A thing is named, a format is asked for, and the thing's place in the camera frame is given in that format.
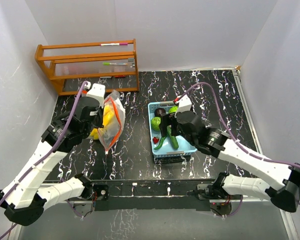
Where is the green white marker pen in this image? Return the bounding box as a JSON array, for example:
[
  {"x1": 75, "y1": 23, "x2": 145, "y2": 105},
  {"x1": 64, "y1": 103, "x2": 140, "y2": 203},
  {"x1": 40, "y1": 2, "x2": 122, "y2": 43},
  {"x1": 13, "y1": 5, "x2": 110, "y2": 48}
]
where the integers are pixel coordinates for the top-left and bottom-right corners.
[{"x1": 102, "y1": 62, "x2": 128, "y2": 66}]

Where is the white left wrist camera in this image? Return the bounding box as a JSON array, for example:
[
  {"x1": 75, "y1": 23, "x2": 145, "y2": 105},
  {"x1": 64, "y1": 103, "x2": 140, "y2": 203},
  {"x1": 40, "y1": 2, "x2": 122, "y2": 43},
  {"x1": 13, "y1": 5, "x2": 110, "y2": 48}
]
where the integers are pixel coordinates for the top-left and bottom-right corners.
[{"x1": 82, "y1": 82, "x2": 106, "y2": 105}]

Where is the red strawberry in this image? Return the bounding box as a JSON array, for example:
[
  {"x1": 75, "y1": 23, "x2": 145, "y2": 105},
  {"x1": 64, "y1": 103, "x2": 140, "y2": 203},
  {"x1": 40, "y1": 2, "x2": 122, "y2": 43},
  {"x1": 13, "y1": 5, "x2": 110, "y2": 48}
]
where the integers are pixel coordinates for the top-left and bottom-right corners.
[{"x1": 152, "y1": 137, "x2": 160, "y2": 144}]

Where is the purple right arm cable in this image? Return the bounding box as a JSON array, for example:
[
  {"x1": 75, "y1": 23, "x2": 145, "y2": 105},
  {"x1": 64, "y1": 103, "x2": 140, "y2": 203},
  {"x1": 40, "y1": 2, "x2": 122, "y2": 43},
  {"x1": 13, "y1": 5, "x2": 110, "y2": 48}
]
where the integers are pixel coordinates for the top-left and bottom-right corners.
[{"x1": 176, "y1": 82, "x2": 300, "y2": 208}]

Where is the small grey clip box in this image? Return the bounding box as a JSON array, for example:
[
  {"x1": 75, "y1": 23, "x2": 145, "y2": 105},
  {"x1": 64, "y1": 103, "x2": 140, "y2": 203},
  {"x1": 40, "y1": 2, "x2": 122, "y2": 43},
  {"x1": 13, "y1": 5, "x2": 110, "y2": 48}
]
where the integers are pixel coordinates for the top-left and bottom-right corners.
[{"x1": 127, "y1": 58, "x2": 136, "y2": 68}]

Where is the light green round fruit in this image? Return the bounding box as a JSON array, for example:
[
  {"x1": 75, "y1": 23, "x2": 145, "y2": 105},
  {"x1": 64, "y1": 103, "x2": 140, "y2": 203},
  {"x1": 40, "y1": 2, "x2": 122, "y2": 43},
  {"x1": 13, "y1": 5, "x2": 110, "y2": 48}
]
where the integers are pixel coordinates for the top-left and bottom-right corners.
[{"x1": 168, "y1": 106, "x2": 178, "y2": 114}]

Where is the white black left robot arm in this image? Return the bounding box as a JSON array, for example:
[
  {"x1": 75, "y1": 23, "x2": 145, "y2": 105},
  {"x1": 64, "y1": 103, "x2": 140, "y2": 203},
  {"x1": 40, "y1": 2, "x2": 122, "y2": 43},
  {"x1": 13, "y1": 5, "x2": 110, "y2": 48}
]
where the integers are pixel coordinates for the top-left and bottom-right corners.
[{"x1": 0, "y1": 96, "x2": 104, "y2": 226}]

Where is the dark green round vegetable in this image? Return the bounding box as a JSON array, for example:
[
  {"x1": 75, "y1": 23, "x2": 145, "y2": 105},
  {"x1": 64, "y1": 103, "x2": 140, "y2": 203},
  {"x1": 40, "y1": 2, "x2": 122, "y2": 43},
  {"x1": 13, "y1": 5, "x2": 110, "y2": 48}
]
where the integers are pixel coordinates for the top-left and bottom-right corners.
[{"x1": 150, "y1": 116, "x2": 161, "y2": 132}]

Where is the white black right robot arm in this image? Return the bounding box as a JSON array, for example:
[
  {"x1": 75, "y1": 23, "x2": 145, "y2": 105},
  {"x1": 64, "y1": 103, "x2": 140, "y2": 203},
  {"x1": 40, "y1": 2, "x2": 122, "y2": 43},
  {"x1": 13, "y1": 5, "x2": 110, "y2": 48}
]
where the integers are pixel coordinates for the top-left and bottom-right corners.
[{"x1": 159, "y1": 111, "x2": 300, "y2": 213}]

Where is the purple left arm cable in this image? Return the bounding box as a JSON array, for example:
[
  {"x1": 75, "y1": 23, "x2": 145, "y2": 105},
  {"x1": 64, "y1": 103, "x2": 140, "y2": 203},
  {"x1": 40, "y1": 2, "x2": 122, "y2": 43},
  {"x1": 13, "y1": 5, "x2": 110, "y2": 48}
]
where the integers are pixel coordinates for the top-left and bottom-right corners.
[{"x1": 0, "y1": 81, "x2": 90, "y2": 240}]

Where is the pink white marker pen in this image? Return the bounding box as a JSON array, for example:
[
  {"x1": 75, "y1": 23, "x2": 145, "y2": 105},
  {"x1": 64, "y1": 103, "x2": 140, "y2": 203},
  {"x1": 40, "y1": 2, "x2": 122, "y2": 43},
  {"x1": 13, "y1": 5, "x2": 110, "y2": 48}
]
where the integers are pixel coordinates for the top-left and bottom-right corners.
[{"x1": 100, "y1": 42, "x2": 129, "y2": 47}]

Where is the orange wooden shelf rack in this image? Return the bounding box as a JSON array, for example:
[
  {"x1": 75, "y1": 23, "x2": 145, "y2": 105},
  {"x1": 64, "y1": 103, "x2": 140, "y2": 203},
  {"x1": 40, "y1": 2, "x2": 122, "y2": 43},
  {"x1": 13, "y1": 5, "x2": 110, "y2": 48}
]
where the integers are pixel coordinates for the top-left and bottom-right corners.
[{"x1": 34, "y1": 39, "x2": 140, "y2": 96}]

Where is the red black small item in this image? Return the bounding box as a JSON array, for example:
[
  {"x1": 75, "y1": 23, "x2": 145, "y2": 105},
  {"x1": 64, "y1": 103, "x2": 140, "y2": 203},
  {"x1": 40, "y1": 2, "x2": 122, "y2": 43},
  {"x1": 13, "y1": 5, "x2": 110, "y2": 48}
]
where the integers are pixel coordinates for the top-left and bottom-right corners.
[{"x1": 114, "y1": 75, "x2": 126, "y2": 79}]

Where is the dark purple round fruit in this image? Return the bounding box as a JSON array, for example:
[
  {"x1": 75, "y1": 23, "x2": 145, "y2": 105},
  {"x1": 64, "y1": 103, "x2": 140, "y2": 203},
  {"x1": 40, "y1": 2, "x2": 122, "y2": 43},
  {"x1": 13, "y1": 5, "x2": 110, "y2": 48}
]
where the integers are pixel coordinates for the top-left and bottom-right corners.
[{"x1": 154, "y1": 107, "x2": 167, "y2": 117}]

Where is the green chili pepper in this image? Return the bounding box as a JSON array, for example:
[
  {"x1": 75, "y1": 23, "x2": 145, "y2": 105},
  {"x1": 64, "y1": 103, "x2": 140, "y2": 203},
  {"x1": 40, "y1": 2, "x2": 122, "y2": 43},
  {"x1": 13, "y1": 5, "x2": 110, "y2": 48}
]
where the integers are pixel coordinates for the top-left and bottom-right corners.
[{"x1": 154, "y1": 126, "x2": 171, "y2": 150}]

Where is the yellow banana bunch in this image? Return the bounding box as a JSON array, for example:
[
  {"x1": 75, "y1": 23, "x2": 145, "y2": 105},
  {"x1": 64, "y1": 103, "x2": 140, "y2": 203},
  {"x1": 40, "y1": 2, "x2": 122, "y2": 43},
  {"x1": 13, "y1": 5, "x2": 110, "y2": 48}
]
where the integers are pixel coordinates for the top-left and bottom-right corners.
[{"x1": 88, "y1": 105, "x2": 115, "y2": 140}]

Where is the clear zip top bag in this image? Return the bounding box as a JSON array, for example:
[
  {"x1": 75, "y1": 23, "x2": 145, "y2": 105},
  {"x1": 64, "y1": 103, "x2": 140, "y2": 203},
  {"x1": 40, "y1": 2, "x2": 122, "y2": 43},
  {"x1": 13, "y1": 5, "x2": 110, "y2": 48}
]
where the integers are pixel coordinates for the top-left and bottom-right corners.
[{"x1": 97, "y1": 90, "x2": 126, "y2": 154}]

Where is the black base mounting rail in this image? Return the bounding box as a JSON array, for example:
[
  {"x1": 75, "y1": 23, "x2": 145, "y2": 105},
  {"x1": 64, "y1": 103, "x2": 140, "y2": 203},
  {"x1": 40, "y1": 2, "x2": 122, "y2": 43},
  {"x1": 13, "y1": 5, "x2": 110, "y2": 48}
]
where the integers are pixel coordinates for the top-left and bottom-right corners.
[{"x1": 64, "y1": 178, "x2": 243, "y2": 212}]

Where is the light blue plastic basket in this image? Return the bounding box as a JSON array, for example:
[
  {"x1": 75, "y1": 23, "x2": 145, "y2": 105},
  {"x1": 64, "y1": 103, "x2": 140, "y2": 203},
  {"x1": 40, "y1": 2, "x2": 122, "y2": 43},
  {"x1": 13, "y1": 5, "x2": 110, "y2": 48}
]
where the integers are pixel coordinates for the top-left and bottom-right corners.
[{"x1": 147, "y1": 101, "x2": 197, "y2": 158}]

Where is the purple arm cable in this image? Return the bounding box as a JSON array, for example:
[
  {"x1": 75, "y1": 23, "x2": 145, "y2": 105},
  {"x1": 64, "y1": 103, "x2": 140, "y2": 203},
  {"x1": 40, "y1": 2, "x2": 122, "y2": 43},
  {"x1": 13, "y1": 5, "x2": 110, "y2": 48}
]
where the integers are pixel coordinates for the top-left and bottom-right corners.
[
  {"x1": 0, "y1": 81, "x2": 90, "y2": 240},
  {"x1": 176, "y1": 82, "x2": 300, "y2": 208}
]

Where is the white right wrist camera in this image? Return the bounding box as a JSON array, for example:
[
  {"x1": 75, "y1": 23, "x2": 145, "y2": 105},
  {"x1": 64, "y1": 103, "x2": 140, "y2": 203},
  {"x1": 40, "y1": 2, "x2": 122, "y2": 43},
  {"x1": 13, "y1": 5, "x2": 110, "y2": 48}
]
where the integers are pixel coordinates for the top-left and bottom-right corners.
[{"x1": 174, "y1": 95, "x2": 192, "y2": 118}]

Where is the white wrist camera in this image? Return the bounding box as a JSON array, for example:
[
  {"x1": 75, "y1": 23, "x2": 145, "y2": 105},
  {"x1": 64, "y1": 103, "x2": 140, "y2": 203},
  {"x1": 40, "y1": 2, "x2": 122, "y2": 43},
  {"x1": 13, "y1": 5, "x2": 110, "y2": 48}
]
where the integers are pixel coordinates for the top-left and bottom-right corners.
[
  {"x1": 82, "y1": 82, "x2": 106, "y2": 105},
  {"x1": 174, "y1": 95, "x2": 192, "y2": 118}
]

